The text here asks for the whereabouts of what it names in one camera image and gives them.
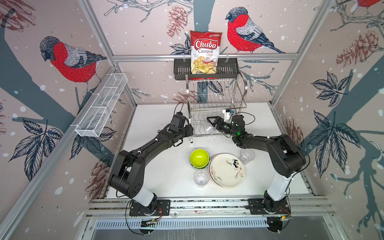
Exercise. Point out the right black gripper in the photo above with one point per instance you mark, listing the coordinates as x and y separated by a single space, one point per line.
217 120

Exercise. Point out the clear glass tumbler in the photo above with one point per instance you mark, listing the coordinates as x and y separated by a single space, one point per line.
246 156
208 129
201 178

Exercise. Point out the lime green bowl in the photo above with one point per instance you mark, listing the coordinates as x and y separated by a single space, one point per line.
199 158

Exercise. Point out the white painted ceramic plate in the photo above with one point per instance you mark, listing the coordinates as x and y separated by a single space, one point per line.
227 171

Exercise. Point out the leaf pattern bowl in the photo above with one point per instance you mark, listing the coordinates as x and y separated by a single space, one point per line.
200 168

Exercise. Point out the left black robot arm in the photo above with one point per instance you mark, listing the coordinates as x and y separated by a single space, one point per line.
128 171

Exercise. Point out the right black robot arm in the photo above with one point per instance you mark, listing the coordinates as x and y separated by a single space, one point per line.
285 156

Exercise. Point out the steel two-tier dish rack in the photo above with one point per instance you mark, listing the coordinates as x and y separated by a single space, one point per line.
209 97

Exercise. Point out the red Chuba chips bag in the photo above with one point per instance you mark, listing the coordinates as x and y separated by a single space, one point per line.
205 51

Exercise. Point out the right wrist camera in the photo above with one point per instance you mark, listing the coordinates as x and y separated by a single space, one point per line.
227 113

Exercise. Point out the black wall basket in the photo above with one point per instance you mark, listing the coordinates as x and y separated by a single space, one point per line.
226 68

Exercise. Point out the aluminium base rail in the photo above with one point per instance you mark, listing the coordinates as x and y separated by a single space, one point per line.
297 206

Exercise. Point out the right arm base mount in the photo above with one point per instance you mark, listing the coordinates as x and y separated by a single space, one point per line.
268 206

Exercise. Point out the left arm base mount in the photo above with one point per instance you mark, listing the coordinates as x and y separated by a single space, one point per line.
158 208

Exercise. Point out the white wire mesh shelf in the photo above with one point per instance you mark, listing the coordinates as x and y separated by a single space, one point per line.
98 113

